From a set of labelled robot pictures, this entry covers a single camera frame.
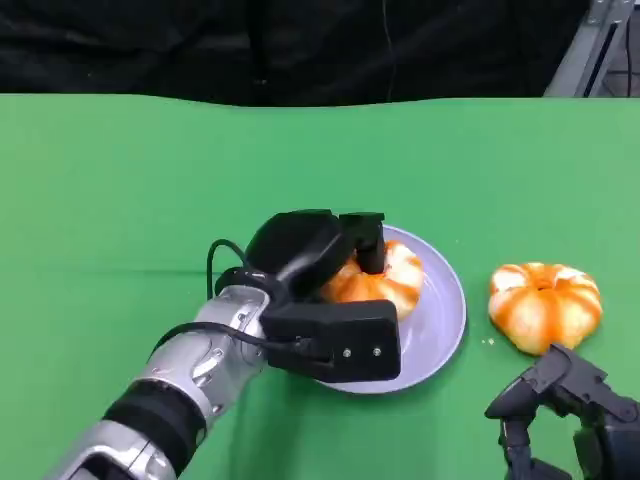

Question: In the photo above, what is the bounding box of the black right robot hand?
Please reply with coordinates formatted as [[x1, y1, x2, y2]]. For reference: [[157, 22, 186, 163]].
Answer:
[[484, 343, 640, 480]]

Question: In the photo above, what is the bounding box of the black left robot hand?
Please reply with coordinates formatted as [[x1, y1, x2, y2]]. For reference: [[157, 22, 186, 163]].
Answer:
[[244, 209, 387, 304]]

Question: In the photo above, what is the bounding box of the orange white toy bread roll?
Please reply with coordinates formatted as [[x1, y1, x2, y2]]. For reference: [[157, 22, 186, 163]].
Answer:
[[488, 261, 603, 357], [319, 239, 425, 321]]

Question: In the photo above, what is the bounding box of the green table cloth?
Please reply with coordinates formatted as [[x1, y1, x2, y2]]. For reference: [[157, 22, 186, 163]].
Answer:
[[0, 93, 640, 480]]

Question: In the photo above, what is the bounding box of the lilac plate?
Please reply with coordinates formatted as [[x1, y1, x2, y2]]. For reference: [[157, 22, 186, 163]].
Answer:
[[310, 224, 468, 395]]

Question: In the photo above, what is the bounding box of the black backdrop curtain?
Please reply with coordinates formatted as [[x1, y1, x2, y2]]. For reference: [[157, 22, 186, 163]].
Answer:
[[0, 0, 591, 108]]

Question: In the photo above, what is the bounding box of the black looped wrist cable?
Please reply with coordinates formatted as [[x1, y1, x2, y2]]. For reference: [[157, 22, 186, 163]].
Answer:
[[205, 239, 251, 302]]

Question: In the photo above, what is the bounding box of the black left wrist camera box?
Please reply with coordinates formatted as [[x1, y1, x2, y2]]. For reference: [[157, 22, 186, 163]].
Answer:
[[260, 299, 403, 384]]

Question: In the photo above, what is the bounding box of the grey metal frame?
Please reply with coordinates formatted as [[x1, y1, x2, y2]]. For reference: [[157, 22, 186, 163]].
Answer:
[[543, 0, 640, 99]]

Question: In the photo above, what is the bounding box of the black background cable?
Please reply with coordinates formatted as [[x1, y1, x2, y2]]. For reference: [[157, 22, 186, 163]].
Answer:
[[604, 19, 640, 97]]

